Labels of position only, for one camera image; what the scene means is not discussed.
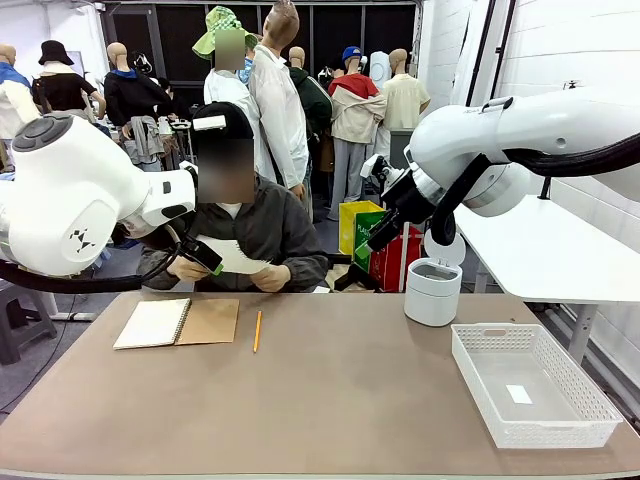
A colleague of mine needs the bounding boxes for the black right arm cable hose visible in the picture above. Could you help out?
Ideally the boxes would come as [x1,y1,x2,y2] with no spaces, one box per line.
[430,132,640,247]

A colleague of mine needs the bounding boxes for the mannequin cream shirt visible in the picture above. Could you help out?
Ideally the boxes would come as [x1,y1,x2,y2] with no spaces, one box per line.
[379,47,432,151]

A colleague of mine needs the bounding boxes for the tall mannequin white shirt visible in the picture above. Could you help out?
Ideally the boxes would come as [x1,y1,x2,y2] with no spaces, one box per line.
[247,0,311,199]

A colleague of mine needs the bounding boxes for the white perforated plastic basket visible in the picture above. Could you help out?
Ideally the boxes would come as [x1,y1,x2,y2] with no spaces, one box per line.
[450,322,625,450]

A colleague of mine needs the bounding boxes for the black cap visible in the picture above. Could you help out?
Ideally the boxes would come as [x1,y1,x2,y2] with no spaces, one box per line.
[191,101,255,141]

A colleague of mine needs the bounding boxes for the spiral notebook brown cover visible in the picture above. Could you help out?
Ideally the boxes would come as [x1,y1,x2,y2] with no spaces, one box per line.
[112,298,241,350]

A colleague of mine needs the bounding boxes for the yellow recycling bin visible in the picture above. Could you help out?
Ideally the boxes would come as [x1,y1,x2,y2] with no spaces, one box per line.
[338,199,385,256]

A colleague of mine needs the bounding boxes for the mannequin black hoodie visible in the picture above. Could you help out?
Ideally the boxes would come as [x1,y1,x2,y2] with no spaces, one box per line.
[102,40,171,126]

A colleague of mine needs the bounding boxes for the white lidded trash bin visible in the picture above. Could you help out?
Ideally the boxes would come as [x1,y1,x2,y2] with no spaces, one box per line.
[403,227,467,327]

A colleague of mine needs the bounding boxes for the person's right hand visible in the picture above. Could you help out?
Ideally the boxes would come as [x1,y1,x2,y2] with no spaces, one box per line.
[166,257,211,283]

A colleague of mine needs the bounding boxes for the person's left forearm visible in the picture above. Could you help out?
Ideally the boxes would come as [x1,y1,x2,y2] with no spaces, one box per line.
[284,254,329,294]

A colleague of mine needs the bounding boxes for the person's right forearm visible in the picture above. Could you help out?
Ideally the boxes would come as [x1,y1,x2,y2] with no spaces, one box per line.
[137,247,181,291]

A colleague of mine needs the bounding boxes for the white-shirted figure blurred face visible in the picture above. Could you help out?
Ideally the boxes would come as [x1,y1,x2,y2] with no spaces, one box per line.
[202,27,261,121]

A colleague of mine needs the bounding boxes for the mannequin black shirt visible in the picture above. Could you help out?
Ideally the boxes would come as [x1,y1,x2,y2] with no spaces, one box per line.
[30,49,107,121]

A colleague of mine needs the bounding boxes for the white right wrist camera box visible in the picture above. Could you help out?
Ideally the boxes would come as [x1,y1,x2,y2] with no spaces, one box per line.
[359,153,401,186]

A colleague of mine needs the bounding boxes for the green recycling bin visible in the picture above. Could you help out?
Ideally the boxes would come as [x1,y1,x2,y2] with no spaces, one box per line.
[353,209,389,271]

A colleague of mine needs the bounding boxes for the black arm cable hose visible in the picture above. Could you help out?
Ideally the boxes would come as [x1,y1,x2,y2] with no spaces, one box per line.
[430,132,640,247]
[0,224,182,295]

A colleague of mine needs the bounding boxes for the black bucket hat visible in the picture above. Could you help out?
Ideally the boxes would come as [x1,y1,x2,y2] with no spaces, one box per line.
[37,38,75,66]

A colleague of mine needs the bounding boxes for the red recycling bin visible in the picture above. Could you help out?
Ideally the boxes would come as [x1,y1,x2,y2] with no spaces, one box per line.
[369,224,424,292]

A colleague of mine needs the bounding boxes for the person in grey jacket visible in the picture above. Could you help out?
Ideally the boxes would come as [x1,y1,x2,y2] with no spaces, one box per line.
[137,174,329,294]

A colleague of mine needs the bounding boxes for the white table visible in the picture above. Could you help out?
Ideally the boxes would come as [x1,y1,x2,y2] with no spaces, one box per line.
[452,194,640,364]

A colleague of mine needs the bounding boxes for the torn white notebook sheet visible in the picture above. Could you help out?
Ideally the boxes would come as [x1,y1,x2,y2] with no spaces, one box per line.
[192,234,274,275]

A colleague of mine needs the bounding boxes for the person's left hand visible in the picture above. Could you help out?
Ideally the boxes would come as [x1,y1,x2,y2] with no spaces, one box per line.
[248,263,291,294]

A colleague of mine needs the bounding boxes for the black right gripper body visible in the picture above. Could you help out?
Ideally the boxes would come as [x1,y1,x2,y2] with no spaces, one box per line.
[380,170,437,226]

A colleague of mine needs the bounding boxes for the mannequin white blue jacket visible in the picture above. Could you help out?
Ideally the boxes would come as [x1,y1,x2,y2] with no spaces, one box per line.
[0,42,41,141]

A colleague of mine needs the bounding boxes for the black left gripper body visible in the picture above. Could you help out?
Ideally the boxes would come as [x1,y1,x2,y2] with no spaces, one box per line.
[175,236,212,267]

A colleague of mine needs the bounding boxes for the mannequin dark green jacket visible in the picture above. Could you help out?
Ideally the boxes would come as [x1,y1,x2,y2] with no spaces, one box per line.
[287,44,334,174]

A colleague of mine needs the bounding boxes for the white oval appliance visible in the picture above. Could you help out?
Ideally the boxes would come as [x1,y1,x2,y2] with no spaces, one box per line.
[368,49,392,84]

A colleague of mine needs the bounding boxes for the grey plastic stool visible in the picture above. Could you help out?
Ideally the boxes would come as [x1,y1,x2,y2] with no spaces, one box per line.
[0,284,57,365]

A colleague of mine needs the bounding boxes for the white paper label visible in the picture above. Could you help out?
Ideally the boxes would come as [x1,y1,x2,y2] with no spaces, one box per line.
[504,383,534,404]

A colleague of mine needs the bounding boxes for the black floor stand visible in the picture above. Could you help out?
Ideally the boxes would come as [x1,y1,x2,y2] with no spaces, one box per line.
[327,252,377,292]

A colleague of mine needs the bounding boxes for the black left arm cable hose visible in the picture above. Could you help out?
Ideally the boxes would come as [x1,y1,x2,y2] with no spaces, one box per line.
[0,224,182,295]

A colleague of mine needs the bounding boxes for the green checked sun hat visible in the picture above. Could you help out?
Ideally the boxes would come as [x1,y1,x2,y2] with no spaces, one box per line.
[192,3,259,60]

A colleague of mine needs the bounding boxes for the grey hanging clothes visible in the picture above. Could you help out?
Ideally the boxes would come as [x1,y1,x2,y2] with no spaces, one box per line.
[122,113,166,166]

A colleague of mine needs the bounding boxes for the person's blurred head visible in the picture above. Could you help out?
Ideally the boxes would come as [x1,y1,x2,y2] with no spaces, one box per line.
[197,137,256,205]

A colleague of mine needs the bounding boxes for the mannequin red beige jacket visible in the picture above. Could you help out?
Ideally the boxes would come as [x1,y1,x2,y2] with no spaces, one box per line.
[327,49,387,221]

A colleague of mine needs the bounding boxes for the white stand foot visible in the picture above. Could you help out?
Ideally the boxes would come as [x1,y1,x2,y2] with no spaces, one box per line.
[42,292,96,321]

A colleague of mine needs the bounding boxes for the grey cabinet box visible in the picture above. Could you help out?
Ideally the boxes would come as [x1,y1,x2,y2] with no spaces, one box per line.
[389,129,416,171]

